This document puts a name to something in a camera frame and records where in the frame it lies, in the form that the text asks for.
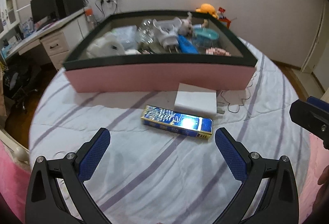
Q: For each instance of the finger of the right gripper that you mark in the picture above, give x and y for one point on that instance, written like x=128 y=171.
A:
x=318 y=103
x=311 y=118

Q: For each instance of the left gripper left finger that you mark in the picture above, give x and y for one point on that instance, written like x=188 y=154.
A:
x=45 y=202

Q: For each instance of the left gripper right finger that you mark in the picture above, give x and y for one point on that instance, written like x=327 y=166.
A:
x=279 y=202

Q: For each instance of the baby doll figure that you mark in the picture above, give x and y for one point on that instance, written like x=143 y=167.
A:
x=187 y=28

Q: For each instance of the white astronaut figure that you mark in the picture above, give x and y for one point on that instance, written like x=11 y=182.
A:
x=105 y=46

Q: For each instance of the clear plastic box green label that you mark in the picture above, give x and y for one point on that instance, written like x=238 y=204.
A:
x=126 y=36

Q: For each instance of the blue rectangular tube box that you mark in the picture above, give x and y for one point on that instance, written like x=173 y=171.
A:
x=185 y=46

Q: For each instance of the person's right hand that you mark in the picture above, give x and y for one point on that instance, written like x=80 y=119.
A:
x=323 y=191

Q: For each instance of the pink quilt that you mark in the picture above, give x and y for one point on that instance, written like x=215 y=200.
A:
x=14 y=184

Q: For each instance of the blue gold foil box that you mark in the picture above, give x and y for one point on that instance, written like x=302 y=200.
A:
x=175 y=122

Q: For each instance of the white power adapter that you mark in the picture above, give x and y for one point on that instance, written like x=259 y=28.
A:
x=198 y=101

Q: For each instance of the pink block toy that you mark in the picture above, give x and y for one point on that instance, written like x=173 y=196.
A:
x=217 y=51

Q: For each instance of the red storage box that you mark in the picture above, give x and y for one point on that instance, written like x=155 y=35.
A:
x=225 y=21

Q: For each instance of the glass container teal lid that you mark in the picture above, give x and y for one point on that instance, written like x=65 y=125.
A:
x=205 y=38

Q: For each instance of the pink storage box black rim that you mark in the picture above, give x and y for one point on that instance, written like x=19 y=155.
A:
x=159 y=72

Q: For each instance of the orange octopus plush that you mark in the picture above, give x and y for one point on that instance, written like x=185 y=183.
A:
x=207 y=8

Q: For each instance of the white desk with drawers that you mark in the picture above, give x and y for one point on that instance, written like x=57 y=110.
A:
x=57 y=39

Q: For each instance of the white pink block figure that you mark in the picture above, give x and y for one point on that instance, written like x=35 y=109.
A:
x=132 y=52

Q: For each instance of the white plug charger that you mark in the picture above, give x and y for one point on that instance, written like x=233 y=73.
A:
x=166 y=33

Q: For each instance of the orange cap bottle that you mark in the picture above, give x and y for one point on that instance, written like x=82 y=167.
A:
x=90 y=18

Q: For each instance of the white glass cabinet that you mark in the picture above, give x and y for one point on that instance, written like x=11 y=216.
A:
x=9 y=16

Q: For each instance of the clear glass jar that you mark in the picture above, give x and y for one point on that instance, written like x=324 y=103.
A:
x=145 y=33

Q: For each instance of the black computer monitor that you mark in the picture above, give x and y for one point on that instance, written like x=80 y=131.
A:
x=43 y=9

